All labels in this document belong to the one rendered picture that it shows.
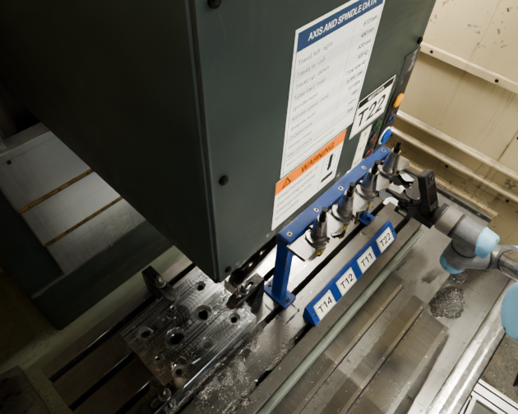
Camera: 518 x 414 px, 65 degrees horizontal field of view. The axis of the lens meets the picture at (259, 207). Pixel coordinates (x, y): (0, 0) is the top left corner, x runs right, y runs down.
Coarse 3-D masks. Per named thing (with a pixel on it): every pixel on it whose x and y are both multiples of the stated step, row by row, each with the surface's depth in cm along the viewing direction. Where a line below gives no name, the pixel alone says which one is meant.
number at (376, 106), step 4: (384, 92) 63; (380, 96) 63; (384, 96) 64; (372, 100) 62; (376, 100) 63; (380, 100) 64; (384, 100) 65; (372, 104) 63; (376, 104) 64; (380, 104) 65; (368, 108) 62; (372, 108) 64; (376, 108) 65; (380, 108) 66; (368, 112) 63; (372, 112) 64; (376, 112) 66; (368, 116) 64; (372, 116) 65; (368, 120) 65; (364, 124) 65
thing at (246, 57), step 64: (0, 0) 54; (64, 0) 40; (128, 0) 32; (192, 0) 28; (256, 0) 32; (320, 0) 38; (0, 64) 75; (64, 64) 51; (128, 64) 38; (192, 64) 32; (256, 64) 36; (384, 64) 57; (64, 128) 68; (128, 128) 47; (192, 128) 37; (256, 128) 42; (128, 192) 63; (192, 192) 45; (256, 192) 50; (320, 192) 68; (192, 256) 58
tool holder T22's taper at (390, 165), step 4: (392, 148) 114; (392, 152) 113; (388, 156) 115; (392, 156) 114; (396, 156) 113; (388, 160) 115; (392, 160) 114; (396, 160) 114; (384, 164) 117; (388, 164) 116; (392, 164) 115; (396, 164) 115; (384, 168) 117; (388, 168) 116; (392, 168) 116; (396, 168) 117; (388, 172) 117; (392, 172) 117
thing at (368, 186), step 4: (368, 172) 108; (368, 176) 109; (372, 176) 108; (376, 176) 108; (364, 180) 111; (368, 180) 109; (372, 180) 109; (376, 180) 109; (360, 184) 114; (364, 184) 111; (368, 184) 110; (372, 184) 110; (376, 184) 110; (360, 188) 113; (364, 188) 111; (368, 188) 111; (372, 188) 111; (376, 188) 112; (364, 192) 112; (368, 192) 112; (372, 192) 112
